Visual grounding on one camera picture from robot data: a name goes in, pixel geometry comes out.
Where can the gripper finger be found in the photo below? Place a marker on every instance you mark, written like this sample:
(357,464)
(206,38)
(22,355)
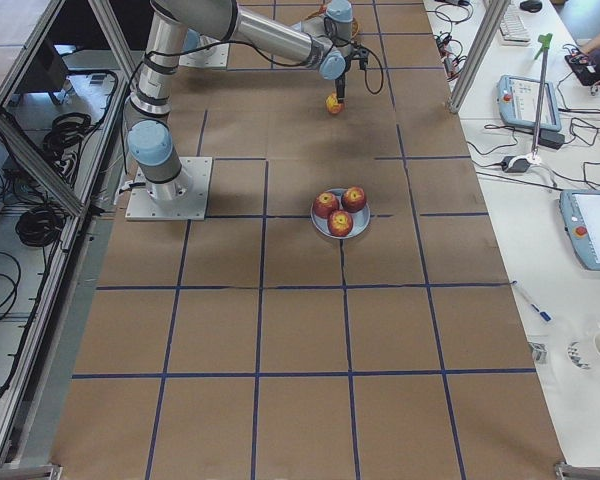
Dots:
(340,85)

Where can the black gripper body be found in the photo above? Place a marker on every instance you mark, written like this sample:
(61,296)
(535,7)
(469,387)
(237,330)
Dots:
(342,80)

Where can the red yellow apple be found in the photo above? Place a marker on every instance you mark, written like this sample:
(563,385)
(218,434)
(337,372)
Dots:
(333,105)

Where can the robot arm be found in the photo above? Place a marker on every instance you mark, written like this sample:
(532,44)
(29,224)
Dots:
(324,43)

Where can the woven wicker basket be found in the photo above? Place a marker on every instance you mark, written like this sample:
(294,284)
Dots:
(320,9)

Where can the red apple on plate far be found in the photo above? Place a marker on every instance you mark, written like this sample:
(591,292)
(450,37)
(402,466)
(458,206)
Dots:
(353,199)

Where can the red apple on plate side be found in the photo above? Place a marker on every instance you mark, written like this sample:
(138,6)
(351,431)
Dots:
(324,204)

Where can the light blue plate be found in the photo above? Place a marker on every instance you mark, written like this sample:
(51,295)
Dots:
(361,219)

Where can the red apple on plate near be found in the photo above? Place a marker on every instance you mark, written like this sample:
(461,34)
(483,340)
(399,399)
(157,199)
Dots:
(340,224)

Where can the far teach pendant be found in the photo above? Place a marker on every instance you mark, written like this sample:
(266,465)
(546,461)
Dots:
(518,101)

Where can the teach pendant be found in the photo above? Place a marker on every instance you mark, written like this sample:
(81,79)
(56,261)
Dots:
(580,210)
(518,101)

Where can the white keyboard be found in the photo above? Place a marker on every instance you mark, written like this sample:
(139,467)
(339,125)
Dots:
(512,30)

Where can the black computer mouse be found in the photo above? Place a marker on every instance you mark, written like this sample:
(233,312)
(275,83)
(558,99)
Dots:
(531,6)

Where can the pink selfie stick stand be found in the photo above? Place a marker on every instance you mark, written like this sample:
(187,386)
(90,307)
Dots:
(521,163)

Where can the black power adapter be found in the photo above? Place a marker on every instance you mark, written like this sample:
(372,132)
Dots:
(551,139)

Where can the near teach pendant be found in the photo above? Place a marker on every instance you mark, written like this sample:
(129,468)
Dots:
(580,210)

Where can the blue white pen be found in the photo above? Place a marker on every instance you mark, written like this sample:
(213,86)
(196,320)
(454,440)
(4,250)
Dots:
(542,313)

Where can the patterned tape roll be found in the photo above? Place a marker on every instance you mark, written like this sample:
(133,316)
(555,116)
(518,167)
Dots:
(577,354)

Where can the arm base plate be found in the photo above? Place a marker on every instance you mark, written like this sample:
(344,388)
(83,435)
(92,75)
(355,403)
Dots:
(203,52)
(184,198)

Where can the aluminium frame post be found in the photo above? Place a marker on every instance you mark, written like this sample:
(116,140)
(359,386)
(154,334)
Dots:
(484,36)

